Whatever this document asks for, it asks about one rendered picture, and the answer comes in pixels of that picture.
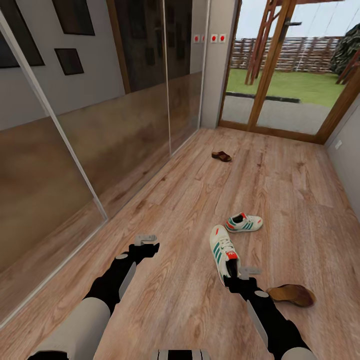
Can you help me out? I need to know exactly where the sandal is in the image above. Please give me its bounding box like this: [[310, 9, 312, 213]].
[[267, 284, 317, 308], [211, 151, 232, 162]]

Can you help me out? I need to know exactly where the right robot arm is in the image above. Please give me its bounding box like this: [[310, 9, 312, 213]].
[[223, 266, 319, 360]]

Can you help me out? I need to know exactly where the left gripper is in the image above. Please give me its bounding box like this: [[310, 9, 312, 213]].
[[128, 243, 160, 262]]

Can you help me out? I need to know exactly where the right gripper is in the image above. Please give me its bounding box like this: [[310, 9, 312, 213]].
[[223, 275, 257, 295]]

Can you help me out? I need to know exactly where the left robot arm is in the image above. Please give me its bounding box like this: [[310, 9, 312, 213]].
[[26, 234, 160, 360]]

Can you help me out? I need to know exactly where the gym shoe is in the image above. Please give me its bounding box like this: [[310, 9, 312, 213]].
[[225, 212, 263, 233], [209, 224, 241, 286]]

